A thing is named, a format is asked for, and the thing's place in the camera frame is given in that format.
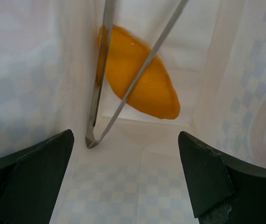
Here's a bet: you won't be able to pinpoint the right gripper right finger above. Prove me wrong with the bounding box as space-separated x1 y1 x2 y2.
178 131 266 224

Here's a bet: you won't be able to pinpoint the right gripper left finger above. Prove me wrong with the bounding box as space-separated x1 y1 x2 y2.
0 129 74 224

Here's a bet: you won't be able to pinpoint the metal tongs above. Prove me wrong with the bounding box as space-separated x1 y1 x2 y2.
85 0 188 149

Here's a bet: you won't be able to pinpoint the striped croissant bread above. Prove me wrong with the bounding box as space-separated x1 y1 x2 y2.
105 25 180 119

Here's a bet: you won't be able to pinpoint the blue checkered paper bag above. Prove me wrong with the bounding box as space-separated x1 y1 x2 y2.
0 0 266 224

